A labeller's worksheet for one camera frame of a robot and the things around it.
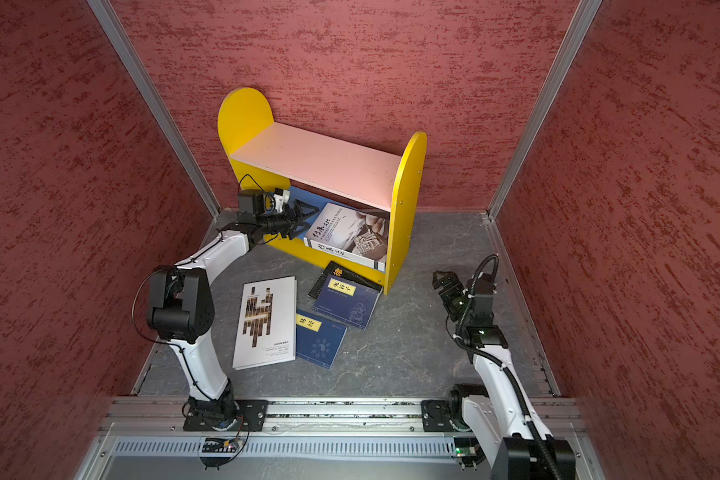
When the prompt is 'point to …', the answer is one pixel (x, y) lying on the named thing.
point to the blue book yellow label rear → (347, 300)
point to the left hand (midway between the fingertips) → (314, 220)
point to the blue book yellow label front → (317, 342)
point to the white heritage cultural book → (358, 237)
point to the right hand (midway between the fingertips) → (433, 286)
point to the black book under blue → (337, 269)
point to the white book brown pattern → (267, 325)
